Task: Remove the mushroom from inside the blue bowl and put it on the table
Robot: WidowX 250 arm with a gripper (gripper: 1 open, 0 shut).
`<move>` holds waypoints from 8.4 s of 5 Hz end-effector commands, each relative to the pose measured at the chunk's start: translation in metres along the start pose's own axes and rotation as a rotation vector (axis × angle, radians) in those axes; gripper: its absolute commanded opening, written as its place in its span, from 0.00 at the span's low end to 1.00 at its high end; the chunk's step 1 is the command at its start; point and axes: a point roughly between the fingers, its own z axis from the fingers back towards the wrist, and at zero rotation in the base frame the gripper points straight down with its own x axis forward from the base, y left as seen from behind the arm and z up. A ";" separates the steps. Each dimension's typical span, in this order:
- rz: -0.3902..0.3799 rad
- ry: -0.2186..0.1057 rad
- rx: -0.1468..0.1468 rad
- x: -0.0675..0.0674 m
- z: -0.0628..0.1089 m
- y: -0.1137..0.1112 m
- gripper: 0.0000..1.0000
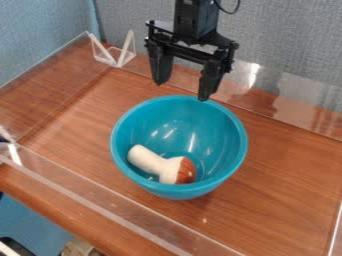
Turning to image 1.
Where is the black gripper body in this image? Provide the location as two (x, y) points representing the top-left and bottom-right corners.
(145, 0), (239, 72)

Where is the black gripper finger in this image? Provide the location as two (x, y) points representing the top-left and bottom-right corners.
(197, 61), (225, 101)
(148, 42), (173, 86)

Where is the blue plastic bowl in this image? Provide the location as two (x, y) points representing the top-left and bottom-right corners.
(109, 95), (248, 200)

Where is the white brown toy mushroom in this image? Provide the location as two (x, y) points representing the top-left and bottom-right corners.
(126, 145), (196, 185)

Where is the clear acrylic back barrier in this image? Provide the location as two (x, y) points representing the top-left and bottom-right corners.
(88, 31), (342, 141)

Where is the clear acrylic barrier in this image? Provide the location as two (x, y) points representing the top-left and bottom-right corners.
(0, 32), (108, 140)
(0, 127), (244, 256)
(88, 31), (342, 141)

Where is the clear acrylic left barrier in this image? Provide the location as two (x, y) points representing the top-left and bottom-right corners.
(0, 32), (108, 140)

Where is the clear acrylic front barrier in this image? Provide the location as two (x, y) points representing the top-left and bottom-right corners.
(0, 127), (244, 256)

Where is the black cable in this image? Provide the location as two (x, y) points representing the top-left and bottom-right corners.
(212, 0), (241, 15)

